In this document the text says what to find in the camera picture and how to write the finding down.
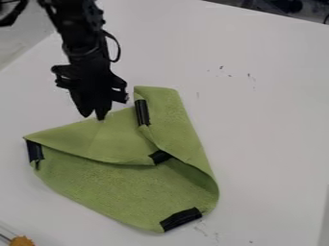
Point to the green cloth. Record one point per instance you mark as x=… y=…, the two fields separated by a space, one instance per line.
x=128 y=179

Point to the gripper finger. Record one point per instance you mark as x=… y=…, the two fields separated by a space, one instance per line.
x=103 y=107
x=83 y=104

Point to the orange toy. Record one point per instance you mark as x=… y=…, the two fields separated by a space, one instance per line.
x=21 y=241

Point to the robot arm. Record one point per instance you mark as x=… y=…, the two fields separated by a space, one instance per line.
x=77 y=25

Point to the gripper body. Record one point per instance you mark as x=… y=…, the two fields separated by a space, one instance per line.
x=88 y=77

